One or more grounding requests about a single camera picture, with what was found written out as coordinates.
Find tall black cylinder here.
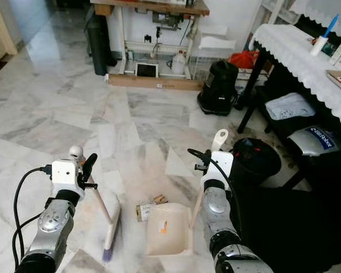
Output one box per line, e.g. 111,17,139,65
85,14,115,76

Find wooden louvre door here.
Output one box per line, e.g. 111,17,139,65
0,0,18,69

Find red plastic bag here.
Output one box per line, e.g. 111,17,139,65
228,50,259,70

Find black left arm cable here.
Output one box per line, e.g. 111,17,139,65
13,166,53,268

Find folded white towel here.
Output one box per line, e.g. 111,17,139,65
265,93,317,121

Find round black bag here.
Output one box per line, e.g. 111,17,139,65
230,138,283,185

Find white lace tablecloth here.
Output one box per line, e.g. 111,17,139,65
249,24,341,131

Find small cardboard box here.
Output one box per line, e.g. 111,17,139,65
135,204,153,221

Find white sewing machine table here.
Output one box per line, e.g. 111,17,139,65
91,0,210,77

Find wooden handled broom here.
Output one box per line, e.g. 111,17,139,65
69,146,122,263

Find white lint roller blue handle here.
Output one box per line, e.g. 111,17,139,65
310,14,340,56

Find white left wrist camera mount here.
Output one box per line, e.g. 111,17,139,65
51,160,80,191

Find white bookshelf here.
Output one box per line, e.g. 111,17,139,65
259,0,296,26

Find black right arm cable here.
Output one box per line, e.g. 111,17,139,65
188,148,245,234

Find black canister vacuum cleaner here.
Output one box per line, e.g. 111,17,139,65
197,59,239,116

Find white plastic jug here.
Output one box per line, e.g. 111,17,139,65
170,50,187,76

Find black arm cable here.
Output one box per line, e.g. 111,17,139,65
13,166,53,268
188,148,245,234

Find small white framed tablet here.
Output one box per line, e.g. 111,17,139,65
135,62,159,78

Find silver case with blue label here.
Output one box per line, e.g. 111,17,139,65
287,125,341,157

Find large black case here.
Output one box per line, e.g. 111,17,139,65
233,154,341,273

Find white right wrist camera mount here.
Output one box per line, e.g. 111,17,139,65
203,151,234,188

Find long wooden floor board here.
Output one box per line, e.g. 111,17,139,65
107,74,204,92

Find beige long handled dustpan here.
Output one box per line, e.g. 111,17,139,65
146,129,229,257

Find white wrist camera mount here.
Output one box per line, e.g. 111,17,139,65
51,160,80,191
203,151,234,188

